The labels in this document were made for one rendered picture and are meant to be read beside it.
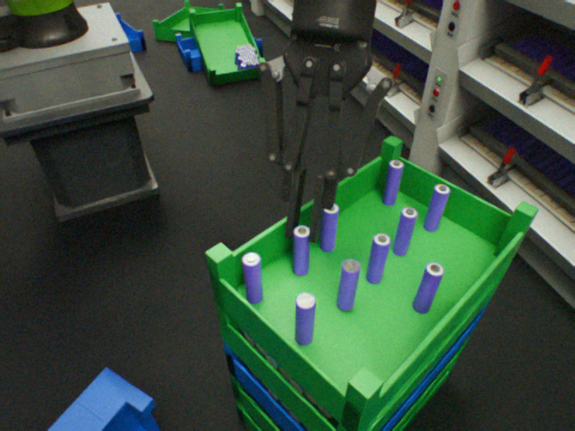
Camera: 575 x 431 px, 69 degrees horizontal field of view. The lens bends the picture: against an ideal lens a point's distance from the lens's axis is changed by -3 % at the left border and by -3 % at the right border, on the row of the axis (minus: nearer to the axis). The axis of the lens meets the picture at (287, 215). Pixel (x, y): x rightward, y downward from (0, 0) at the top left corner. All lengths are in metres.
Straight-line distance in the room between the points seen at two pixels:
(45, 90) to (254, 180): 0.52
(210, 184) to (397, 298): 0.75
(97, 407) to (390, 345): 0.35
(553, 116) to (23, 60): 0.98
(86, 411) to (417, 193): 0.49
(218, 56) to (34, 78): 0.88
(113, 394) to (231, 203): 0.62
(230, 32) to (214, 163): 0.73
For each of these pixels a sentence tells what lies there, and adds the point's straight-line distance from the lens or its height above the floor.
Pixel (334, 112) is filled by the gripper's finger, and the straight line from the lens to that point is 0.42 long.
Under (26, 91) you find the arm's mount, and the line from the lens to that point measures 0.98.
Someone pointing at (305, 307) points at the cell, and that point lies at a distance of 0.39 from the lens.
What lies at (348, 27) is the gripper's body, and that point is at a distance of 0.40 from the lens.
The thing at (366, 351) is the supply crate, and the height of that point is 0.32.
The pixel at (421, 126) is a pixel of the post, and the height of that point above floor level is 0.13.
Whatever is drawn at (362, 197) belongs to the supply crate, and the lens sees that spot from 0.60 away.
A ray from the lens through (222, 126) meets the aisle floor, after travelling 1.37.
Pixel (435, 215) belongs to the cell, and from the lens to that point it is 0.55.
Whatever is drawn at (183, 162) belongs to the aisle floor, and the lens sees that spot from 1.24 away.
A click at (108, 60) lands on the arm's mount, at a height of 0.36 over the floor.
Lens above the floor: 0.71
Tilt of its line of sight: 43 degrees down
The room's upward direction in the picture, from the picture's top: straight up
